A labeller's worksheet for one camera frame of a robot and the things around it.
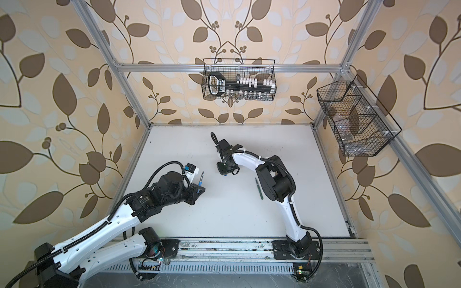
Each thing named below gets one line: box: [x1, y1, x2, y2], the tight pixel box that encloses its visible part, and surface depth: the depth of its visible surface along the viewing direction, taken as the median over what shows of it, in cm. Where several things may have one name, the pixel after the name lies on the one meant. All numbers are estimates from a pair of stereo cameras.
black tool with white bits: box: [207, 72, 276, 96], surface depth 84 cm
